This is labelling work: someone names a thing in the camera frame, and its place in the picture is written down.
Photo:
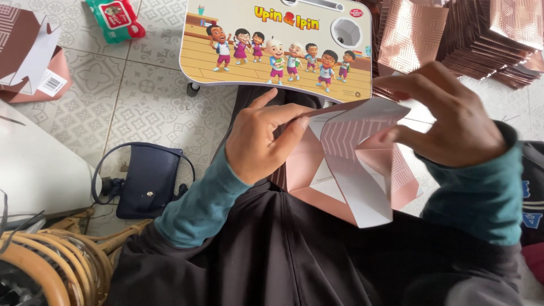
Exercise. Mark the person's right hand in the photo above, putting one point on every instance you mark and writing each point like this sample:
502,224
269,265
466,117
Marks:
459,123

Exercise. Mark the person's left hand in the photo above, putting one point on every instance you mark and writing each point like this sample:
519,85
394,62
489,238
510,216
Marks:
255,144

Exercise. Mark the person's right fingers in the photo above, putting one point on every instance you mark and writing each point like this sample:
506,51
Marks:
403,100

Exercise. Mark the stack of pink folded bags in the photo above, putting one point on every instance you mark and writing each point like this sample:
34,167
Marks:
459,38

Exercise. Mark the cartoon print lap desk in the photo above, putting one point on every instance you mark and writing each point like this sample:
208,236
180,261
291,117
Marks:
276,46

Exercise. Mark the dark printed garment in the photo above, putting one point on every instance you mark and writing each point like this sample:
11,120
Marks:
533,191

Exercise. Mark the person's black skirt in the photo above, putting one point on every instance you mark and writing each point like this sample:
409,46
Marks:
297,255

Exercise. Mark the navy blue sling purse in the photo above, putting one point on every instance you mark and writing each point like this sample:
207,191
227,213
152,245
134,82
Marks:
146,180

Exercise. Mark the wet wipes packet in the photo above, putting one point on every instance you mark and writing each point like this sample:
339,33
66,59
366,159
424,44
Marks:
115,19

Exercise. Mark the white plastic sheet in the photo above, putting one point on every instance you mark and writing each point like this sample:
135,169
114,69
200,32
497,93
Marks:
40,170

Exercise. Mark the brown and pink paper bag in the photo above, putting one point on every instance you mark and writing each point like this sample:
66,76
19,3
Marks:
29,55

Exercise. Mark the rattan chair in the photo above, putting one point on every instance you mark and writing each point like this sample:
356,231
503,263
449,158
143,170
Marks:
59,263

